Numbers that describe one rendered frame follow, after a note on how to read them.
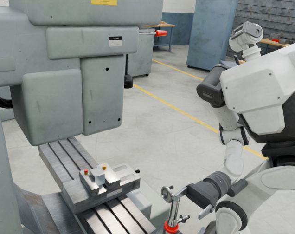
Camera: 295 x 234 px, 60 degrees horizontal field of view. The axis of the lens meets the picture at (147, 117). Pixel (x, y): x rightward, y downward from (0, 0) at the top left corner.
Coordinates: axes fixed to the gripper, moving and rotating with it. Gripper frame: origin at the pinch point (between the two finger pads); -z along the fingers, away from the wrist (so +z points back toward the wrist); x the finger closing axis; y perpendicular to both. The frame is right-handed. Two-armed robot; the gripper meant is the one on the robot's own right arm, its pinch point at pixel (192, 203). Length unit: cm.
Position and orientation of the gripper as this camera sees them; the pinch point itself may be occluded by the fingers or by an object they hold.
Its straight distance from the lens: 91.8
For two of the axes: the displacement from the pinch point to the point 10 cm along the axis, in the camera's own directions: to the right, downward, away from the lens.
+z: 7.4, -2.4, 6.3
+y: -0.8, 8.9, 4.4
